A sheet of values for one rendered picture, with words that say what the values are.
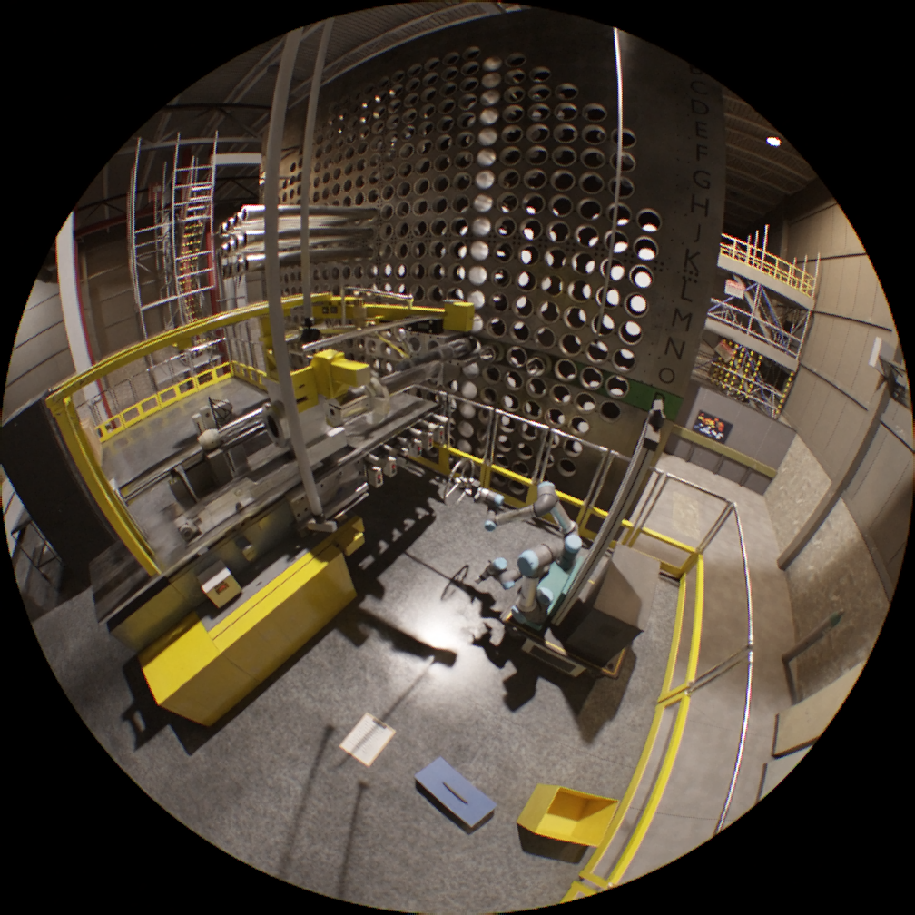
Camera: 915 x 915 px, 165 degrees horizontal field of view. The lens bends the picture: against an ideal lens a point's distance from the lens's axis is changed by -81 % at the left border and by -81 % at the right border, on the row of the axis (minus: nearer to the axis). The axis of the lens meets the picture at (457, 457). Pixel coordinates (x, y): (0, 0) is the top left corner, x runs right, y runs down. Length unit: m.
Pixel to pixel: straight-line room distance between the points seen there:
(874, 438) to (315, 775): 9.53
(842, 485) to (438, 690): 8.37
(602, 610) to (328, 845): 2.22
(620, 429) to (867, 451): 6.61
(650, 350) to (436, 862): 4.25
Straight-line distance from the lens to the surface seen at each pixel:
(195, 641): 2.29
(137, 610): 2.29
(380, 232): 4.68
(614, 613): 1.84
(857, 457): 8.52
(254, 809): 2.62
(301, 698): 2.49
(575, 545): 2.22
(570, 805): 2.45
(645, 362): 3.29
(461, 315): 1.55
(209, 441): 2.27
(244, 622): 2.16
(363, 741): 2.32
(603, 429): 3.55
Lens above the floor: 2.28
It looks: 35 degrees down
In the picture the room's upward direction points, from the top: 4 degrees clockwise
